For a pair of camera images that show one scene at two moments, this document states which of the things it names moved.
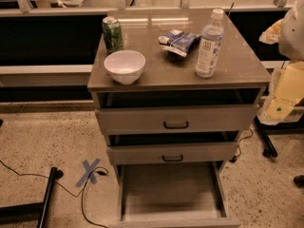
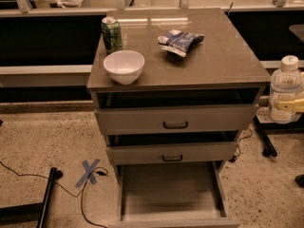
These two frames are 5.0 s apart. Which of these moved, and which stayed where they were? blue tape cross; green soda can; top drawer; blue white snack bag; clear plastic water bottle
Moved: clear plastic water bottle
Stayed: green soda can; top drawer; blue tape cross; blue white snack bag
